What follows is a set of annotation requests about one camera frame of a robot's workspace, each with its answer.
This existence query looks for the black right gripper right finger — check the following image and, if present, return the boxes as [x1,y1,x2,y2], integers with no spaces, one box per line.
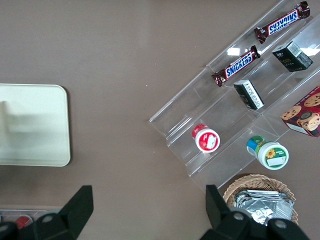
[199,184,312,240]

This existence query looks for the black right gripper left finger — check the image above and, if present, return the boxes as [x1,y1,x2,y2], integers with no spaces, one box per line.
[0,185,94,240]

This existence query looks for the light tan wicker basket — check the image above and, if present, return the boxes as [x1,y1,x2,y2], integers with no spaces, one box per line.
[222,173,300,226]

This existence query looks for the cream rectangular tray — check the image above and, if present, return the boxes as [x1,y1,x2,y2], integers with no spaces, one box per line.
[0,84,71,167]

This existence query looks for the clear acrylic bottle rack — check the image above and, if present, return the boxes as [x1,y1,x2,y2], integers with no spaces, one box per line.
[0,206,62,226]

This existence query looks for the silver foil wrapped pack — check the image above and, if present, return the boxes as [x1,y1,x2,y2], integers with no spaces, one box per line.
[233,189,296,227]

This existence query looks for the red soda bottle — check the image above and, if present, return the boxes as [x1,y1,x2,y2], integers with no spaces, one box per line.
[14,215,32,230]

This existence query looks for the red lid snack cup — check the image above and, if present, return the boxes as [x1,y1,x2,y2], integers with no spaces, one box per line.
[191,123,221,154]

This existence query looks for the green lid snack cup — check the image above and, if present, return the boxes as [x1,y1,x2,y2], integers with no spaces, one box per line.
[245,135,291,171]

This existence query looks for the clear acrylic step stand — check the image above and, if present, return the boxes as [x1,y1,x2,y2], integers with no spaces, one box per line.
[148,0,320,194]

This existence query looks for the small black carton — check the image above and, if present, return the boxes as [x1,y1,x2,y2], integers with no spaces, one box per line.
[271,40,314,73]
[233,79,265,111]

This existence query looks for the red chocolate chip cookie box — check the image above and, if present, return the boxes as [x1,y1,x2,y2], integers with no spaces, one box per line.
[280,85,320,139]

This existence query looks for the Snickers chocolate bar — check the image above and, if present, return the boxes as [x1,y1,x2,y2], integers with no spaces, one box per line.
[253,0,311,45]
[211,45,261,88]

